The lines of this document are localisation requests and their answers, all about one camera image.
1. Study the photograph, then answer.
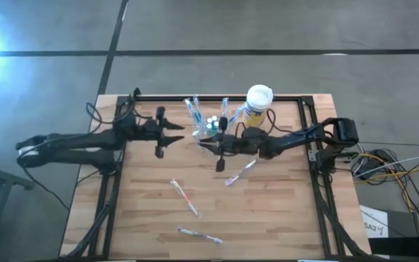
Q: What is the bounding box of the black aluminium table frame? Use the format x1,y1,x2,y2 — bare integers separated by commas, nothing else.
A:
59,87,374,262

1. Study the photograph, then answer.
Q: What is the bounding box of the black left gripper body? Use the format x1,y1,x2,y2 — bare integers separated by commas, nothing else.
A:
137,106,167,159

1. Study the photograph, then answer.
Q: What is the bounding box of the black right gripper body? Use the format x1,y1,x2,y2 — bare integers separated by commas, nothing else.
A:
215,116,247,173

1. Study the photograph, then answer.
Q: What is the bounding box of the yellow wipes canister white lid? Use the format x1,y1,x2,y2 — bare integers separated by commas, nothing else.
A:
242,84,274,128

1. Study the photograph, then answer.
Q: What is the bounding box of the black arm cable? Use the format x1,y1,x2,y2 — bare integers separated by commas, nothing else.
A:
265,108,292,135
84,101,137,127

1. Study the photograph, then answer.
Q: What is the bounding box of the orange toothbrush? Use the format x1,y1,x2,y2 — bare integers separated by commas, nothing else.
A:
169,178,202,219

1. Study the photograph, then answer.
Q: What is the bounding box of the wrapped dark handled toothbrush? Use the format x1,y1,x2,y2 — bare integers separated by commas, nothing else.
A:
177,226,224,245

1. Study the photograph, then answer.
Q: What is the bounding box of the purple toothbrush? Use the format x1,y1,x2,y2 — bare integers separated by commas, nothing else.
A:
224,159,258,187

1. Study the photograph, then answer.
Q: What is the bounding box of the black power adapter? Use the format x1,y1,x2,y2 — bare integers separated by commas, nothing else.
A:
356,148,392,179

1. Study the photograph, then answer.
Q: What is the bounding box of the white paper sign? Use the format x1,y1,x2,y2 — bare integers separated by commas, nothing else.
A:
360,205,389,239

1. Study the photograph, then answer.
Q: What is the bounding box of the black floor cable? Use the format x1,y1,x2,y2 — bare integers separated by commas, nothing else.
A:
354,141,419,216

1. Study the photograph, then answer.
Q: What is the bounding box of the white floor cable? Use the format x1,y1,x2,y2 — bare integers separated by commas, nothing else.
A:
353,155,419,180

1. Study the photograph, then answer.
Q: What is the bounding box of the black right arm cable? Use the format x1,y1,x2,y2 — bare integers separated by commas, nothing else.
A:
265,108,292,135

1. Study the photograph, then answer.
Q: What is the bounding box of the yellow floor cable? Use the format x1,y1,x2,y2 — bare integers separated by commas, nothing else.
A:
354,152,419,230

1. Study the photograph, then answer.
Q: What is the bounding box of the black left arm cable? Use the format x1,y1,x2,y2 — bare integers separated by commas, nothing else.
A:
84,101,137,127

